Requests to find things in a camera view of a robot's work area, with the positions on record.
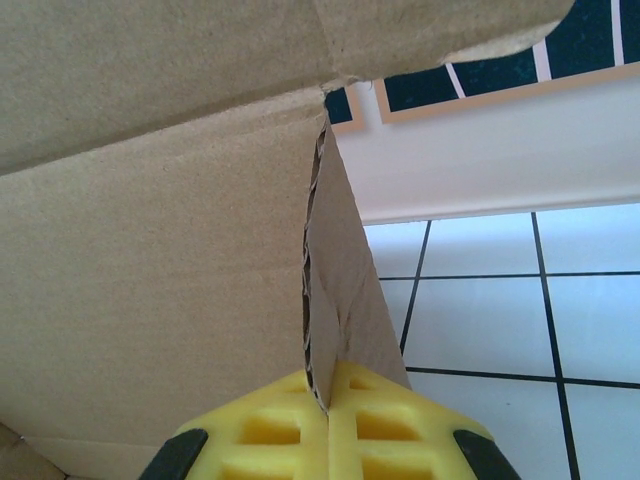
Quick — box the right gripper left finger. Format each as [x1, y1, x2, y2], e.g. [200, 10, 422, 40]
[142, 370, 331, 480]

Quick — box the brown cardboard box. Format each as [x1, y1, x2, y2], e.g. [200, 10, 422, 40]
[0, 0, 574, 480]

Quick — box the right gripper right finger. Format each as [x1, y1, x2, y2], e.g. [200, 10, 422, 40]
[329, 359, 521, 480]

